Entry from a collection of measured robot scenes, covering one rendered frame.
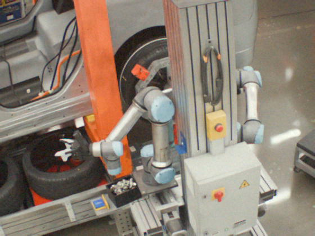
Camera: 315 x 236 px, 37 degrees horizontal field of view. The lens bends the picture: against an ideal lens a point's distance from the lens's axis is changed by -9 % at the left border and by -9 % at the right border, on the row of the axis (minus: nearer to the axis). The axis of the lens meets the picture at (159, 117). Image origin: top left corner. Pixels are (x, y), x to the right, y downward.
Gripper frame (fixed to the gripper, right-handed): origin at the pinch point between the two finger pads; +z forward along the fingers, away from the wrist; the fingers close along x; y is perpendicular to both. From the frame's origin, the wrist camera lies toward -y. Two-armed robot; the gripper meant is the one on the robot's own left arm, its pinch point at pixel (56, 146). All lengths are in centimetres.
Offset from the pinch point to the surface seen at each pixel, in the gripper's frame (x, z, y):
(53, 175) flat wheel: 76, 28, 70
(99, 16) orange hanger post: 54, -22, -54
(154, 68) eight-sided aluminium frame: 105, -50, 2
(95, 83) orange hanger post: 56, -16, -10
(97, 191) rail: 70, -5, 81
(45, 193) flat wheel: 74, 38, 85
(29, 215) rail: 49, 47, 89
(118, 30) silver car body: 116, -26, -24
